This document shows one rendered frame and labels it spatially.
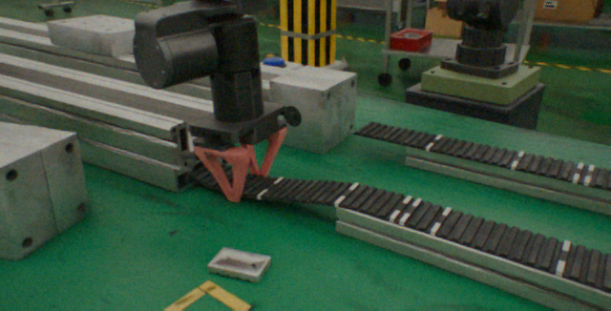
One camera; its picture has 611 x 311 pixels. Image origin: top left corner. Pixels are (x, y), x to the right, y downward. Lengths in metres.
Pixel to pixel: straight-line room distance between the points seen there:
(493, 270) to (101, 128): 0.47
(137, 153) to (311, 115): 0.23
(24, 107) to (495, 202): 0.62
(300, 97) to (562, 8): 4.79
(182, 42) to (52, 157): 0.17
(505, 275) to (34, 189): 0.44
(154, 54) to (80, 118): 0.25
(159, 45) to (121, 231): 0.20
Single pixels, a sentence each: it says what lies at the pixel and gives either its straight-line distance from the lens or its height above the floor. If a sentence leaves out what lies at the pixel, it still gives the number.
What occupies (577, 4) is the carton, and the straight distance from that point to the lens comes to 5.39.
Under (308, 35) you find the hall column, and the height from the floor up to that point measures 0.31.
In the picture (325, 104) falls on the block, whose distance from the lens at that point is 0.69.
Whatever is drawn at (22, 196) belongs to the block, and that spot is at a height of 0.84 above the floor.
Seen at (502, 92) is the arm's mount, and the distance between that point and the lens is 0.97.
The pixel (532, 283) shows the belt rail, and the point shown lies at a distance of 0.50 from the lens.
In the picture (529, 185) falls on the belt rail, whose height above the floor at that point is 0.79.
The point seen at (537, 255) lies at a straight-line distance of 0.50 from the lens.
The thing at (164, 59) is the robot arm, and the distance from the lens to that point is 0.48.
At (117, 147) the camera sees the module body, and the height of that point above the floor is 0.81.
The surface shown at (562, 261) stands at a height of 0.81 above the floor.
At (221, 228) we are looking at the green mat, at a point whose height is 0.78.
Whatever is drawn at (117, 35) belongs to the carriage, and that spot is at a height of 0.90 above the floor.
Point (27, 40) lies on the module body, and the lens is 1.14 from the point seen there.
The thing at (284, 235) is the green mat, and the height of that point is 0.78.
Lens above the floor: 1.07
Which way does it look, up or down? 23 degrees down
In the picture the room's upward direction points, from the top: straight up
